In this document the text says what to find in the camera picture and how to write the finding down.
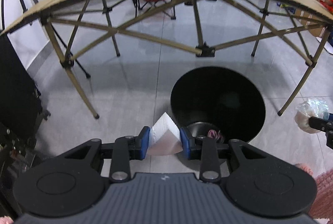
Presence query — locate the white wedge sponge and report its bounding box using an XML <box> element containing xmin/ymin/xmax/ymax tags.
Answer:
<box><xmin>147</xmin><ymin>112</ymin><xmax>183</xmax><ymax>156</ymax></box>

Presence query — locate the iridescent plastic bag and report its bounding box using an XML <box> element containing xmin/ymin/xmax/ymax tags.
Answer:
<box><xmin>294</xmin><ymin>98</ymin><xmax>330</xmax><ymax>134</ymax></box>

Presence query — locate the pink satin cloth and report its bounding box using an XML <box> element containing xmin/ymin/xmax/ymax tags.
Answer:
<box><xmin>207</xmin><ymin>129</ymin><xmax>224</xmax><ymax>143</ymax></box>

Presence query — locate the black round trash bin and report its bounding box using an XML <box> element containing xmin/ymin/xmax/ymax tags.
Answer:
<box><xmin>170</xmin><ymin>66</ymin><xmax>266</xmax><ymax>144</ymax></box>

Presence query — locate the pink fuzzy sleeve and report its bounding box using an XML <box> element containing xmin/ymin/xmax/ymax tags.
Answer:
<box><xmin>309</xmin><ymin>169</ymin><xmax>333</xmax><ymax>223</ymax></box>

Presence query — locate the cardboard box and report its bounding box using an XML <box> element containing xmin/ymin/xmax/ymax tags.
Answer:
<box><xmin>295</xmin><ymin>9</ymin><xmax>324</xmax><ymax>38</ymax></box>

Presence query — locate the black suitcase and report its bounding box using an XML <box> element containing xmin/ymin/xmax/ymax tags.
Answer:
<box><xmin>1</xmin><ymin>35</ymin><xmax>49</xmax><ymax>163</ymax></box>

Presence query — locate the tan folding slat table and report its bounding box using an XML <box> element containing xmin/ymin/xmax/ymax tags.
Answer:
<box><xmin>3</xmin><ymin>0</ymin><xmax>332</xmax><ymax>119</ymax></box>

